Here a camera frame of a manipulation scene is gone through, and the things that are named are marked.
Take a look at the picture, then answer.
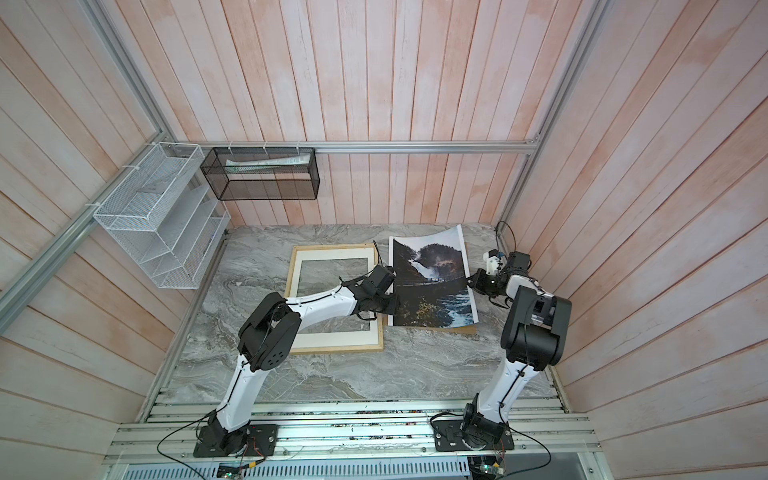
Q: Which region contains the wooden picture frame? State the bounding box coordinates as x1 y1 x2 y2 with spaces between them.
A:
285 275 382 332

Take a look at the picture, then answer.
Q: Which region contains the waterfall photo print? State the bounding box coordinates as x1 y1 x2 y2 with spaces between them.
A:
388 225 478 328

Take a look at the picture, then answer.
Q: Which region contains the white passe-partout mat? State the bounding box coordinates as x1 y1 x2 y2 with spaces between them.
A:
285 243 384 354

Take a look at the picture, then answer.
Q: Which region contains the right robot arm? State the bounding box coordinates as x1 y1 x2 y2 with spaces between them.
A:
460 249 572 449

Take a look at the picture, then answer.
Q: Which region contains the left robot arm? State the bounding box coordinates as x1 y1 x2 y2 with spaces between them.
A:
199 265 398 456

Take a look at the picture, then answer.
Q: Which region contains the brown backing board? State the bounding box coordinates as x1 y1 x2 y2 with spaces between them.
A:
416 324 477 335

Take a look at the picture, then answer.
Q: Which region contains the paper in black basket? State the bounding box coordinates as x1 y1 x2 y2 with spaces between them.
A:
225 154 312 175

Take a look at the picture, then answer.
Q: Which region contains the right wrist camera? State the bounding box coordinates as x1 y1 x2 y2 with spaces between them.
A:
483 249 506 276

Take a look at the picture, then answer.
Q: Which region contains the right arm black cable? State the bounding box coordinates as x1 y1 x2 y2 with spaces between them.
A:
427 220 553 479

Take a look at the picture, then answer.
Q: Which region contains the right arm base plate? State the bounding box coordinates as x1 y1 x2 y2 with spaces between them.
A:
430 418 515 452

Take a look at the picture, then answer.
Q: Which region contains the aluminium rail platform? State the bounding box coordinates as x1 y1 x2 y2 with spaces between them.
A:
104 397 613 479

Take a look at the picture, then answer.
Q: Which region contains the black wire mesh basket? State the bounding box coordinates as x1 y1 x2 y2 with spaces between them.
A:
201 146 321 201

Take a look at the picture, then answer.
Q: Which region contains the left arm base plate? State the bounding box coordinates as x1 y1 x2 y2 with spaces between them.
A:
193 424 279 458

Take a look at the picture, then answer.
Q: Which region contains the white wire mesh shelf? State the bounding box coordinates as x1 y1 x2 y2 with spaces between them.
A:
94 142 230 290

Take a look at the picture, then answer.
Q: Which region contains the aluminium frame profile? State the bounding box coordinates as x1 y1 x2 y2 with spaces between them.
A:
1 1 614 331

